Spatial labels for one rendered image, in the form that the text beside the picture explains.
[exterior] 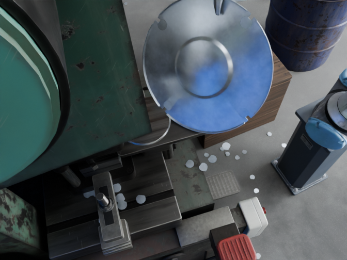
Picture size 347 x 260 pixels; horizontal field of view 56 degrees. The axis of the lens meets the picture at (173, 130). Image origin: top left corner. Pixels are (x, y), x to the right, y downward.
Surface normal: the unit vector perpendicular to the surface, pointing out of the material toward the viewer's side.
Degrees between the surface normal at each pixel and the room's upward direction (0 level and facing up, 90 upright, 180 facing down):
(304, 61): 92
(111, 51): 90
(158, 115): 0
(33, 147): 90
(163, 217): 0
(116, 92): 90
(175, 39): 56
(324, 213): 0
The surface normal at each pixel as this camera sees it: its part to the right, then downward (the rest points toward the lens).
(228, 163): -0.06, -0.50
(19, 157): 0.28, 0.83
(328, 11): -0.06, 0.89
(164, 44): -0.45, 0.36
